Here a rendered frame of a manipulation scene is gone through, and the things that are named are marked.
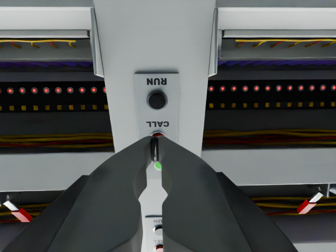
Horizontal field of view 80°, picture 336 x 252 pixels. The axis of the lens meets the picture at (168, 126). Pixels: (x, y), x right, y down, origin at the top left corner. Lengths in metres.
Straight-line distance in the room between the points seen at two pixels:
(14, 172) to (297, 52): 0.36
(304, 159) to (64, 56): 0.31
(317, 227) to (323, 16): 0.43
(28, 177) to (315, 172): 0.34
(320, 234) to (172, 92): 0.44
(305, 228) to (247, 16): 0.45
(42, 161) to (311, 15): 0.31
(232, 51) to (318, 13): 0.08
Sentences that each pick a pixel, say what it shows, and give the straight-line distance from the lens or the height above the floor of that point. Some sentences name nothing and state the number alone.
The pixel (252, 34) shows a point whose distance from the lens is 0.25.
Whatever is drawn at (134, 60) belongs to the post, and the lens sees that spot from 0.19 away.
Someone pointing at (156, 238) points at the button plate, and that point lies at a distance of 0.33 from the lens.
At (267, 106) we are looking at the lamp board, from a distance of 0.41.
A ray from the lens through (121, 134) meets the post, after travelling 0.21.
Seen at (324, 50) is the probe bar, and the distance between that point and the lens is 0.32.
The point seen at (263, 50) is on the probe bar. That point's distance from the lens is 0.28.
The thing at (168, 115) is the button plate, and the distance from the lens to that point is 0.20.
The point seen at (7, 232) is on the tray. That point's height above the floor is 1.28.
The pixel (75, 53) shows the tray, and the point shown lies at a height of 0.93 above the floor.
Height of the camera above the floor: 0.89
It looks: 28 degrees up
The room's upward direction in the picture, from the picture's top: 180 degrees counter-clockwise
